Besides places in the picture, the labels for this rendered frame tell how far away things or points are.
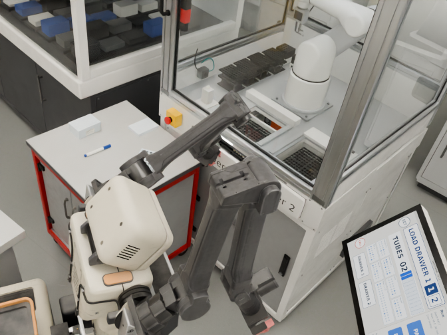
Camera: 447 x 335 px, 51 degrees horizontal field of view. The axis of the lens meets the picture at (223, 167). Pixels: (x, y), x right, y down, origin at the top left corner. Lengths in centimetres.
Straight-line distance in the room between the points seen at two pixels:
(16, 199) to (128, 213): 208
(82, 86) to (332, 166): 136
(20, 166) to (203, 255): 250
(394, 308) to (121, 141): 145
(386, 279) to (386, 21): 79
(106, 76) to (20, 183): 107
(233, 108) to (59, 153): 109
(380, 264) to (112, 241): 89
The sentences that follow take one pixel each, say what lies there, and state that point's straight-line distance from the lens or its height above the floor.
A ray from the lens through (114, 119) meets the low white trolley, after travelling 248.
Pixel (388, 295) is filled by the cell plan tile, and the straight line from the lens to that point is 158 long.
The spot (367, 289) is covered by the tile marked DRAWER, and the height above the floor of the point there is 101.
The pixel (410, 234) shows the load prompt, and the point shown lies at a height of 115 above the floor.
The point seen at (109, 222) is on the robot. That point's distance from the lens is 119.
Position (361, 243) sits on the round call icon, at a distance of 172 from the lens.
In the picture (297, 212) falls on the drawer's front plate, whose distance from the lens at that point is 197.
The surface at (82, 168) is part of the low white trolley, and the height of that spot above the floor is 76.
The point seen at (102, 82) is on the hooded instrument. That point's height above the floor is 87.
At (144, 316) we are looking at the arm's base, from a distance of 117.
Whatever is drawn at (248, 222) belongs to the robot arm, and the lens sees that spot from 101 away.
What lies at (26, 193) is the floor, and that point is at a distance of 322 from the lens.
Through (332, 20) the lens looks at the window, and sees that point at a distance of 160.
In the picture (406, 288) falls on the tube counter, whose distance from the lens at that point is 156.
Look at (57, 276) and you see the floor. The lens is 277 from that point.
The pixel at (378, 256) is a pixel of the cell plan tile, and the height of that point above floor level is 106.
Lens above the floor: 224
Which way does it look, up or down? 42 degrees down
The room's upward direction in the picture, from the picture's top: 9 degrees clockwise
